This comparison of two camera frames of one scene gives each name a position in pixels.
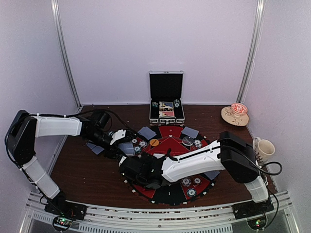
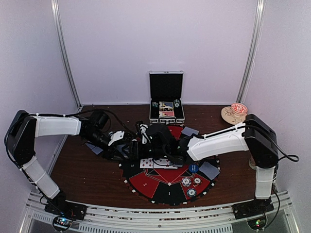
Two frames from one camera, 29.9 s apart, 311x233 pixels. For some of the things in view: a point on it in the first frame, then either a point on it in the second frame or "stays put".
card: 212,174 stays put
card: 190,132 stays put
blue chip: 191,192 stays put
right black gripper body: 142,182 → 157,152
